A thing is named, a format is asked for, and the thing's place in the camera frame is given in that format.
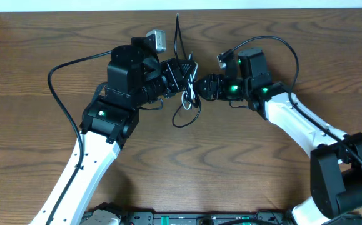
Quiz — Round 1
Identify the white cable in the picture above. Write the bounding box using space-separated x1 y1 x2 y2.
181 61 199 111

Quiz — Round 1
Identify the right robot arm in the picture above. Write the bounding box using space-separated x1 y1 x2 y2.
197 48 362 224

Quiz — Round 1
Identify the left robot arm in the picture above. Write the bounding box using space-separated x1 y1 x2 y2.
31 34 198 224

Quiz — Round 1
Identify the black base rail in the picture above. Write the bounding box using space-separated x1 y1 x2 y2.
81 211 294 225

